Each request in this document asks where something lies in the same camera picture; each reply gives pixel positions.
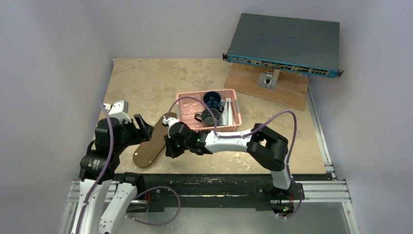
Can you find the blue network switch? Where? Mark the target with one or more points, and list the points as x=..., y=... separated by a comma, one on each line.
x=305, y=46

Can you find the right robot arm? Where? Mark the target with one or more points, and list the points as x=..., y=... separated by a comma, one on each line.
x=266, y=146

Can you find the wooden base board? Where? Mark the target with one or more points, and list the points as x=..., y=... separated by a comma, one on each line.
x=291, y=89

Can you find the oval wooden tray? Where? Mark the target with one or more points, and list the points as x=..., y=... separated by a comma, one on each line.
x=146, y=153

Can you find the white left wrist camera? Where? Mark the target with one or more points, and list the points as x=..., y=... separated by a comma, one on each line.
x=118, y=110

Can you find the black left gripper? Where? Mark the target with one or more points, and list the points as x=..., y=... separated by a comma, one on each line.
x=139, y=136

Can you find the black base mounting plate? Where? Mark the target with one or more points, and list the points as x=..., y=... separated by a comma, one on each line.
x=217, y=191

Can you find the metal stand bracket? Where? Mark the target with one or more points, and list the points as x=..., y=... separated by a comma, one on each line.
x=268, y=79

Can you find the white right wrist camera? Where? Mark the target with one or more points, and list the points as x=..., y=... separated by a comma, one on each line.
x=169, y=121

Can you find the dark blue mug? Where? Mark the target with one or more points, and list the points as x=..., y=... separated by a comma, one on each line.
x=213, y=100

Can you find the dark green mug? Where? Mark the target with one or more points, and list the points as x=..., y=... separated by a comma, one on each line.
x=207, y=118

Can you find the pink plastic basket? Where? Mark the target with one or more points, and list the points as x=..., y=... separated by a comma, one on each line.
x=225, y=93

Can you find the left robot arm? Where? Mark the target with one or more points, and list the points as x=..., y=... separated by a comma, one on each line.
x=97, y=170

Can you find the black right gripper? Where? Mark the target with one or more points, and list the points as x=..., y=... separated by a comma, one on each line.
x=172, y=149

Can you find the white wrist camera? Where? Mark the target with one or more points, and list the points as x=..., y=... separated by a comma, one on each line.
x=118, y=110
x=169, y=121

